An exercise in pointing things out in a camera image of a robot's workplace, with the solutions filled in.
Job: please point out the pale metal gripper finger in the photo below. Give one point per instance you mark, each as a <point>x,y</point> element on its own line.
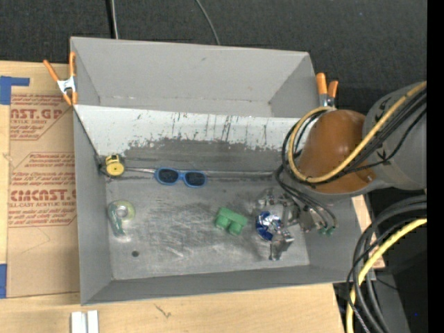
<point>270,197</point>
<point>279,245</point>

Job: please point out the green toy block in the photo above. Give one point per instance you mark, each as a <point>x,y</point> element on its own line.
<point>229,220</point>

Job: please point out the grey metal bin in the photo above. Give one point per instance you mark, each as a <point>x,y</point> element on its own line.
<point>194,248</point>

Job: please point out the blue sunglasses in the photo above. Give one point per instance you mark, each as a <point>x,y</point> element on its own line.
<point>169,176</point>

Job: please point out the yellow tape measure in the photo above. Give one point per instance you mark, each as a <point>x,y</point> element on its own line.
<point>115,166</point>

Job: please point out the brown cardboard board red print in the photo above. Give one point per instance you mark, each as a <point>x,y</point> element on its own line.
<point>38,241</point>

